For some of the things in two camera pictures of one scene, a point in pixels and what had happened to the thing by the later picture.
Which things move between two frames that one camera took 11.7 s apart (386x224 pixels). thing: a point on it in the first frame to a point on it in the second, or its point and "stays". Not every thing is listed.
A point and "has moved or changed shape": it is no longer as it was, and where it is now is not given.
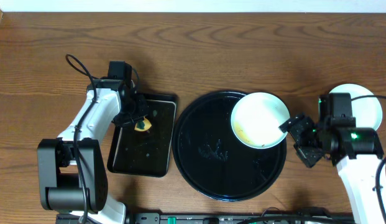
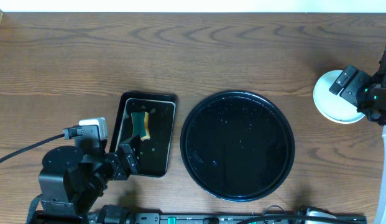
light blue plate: (256, 119) to (335, 108)
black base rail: (211, 218) stays
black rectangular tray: (145, 153) stays
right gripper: (303, 140) to (353, 86)
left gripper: (138, 113) to (125, 163)
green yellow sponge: (142, 125) has moved or changed shape
